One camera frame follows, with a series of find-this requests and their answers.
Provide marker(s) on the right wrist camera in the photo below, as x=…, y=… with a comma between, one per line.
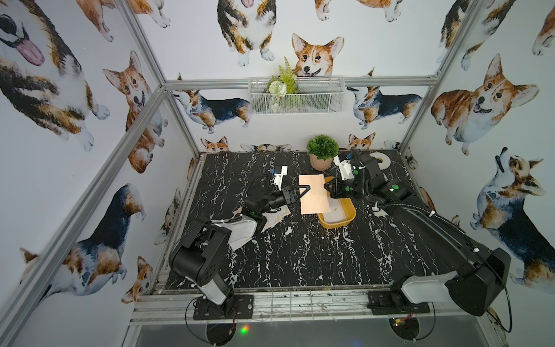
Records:
x=345, y=168

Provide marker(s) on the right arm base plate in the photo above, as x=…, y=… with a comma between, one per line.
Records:
x=386, y=301

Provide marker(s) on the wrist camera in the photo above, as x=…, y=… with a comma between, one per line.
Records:
x=277, y=176
x=345, y=168

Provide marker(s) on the stack of stationery paper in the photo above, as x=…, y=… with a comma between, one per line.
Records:
x=337, y=213

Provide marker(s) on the potted green plant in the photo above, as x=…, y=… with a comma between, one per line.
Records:
x=322, y=150

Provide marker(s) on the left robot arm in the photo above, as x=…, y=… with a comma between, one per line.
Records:
x=197, y=256

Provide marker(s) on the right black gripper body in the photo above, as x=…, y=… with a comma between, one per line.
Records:
x=356, y=191

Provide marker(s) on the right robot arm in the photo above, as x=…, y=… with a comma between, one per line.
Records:
x=476, y=275

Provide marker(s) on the aluminium frame rail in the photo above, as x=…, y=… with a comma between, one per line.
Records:
x=243, y=84

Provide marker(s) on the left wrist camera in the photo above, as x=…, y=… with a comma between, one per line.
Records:
x=277, y=176

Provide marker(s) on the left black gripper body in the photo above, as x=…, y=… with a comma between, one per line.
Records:
x=289, y=195

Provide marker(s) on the white tape roll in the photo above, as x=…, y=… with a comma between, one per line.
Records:
x=383, y=160

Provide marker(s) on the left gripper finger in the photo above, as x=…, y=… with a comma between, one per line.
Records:
x=298, y=195
x=302, y=188

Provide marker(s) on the artificial fern with flower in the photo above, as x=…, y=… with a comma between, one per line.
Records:
x=281, y=90

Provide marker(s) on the white wire wall basket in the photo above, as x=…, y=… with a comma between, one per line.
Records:
x=313, y=98

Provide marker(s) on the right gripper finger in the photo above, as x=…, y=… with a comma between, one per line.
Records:
x=334, y=192
x=333, y=183

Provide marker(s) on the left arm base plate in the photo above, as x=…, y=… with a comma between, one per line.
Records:
x=238, y=306

